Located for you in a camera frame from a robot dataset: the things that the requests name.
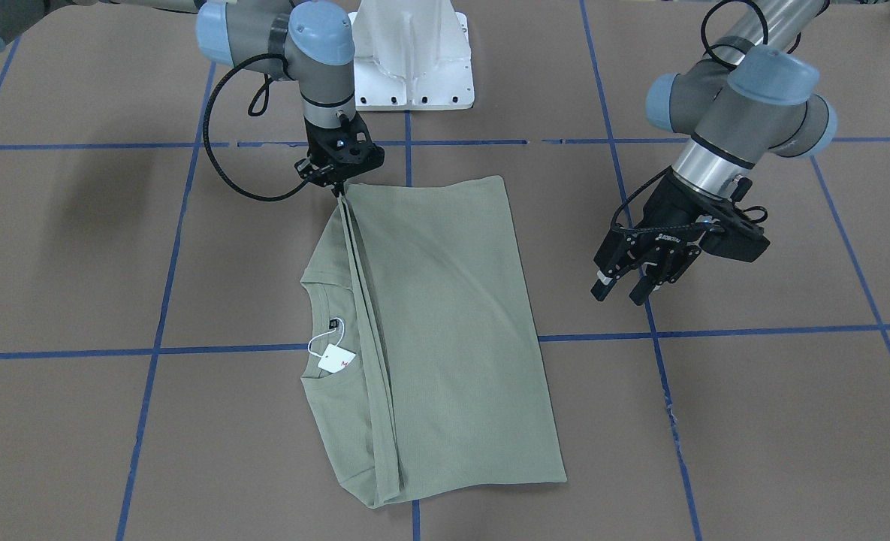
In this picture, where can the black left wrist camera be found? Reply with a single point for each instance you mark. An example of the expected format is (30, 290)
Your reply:
(740, 237)

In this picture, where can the white paper hang tag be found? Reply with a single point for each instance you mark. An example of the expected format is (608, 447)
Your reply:
(334, 359)

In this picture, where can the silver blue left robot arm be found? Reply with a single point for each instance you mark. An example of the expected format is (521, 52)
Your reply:
(748, 96)

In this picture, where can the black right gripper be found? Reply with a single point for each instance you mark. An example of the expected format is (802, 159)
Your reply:
(315, 170)

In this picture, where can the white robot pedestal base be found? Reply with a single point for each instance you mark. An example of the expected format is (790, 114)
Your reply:
(411, 55)

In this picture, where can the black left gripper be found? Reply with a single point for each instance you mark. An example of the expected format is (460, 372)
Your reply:
(668, 201)

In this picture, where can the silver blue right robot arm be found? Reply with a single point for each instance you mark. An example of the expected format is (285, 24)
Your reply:
(130, 56)

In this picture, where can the olive green long-sleeve shirt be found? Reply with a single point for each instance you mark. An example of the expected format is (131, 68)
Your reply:
(449, 389)

